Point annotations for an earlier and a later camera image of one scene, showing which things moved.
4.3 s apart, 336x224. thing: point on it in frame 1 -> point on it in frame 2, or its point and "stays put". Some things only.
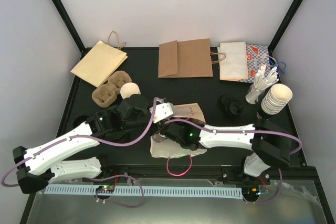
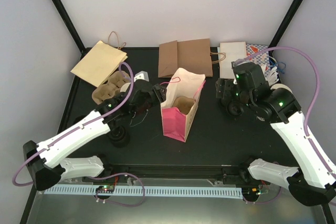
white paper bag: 234,65 stays put
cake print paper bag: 163,148 -> 182,83
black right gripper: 187,124 -> 223,89
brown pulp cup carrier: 105,95 stays put
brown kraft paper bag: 190,58 stays put
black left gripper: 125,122 -> 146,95
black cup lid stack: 233,107 stays put
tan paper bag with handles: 101,61 stays put
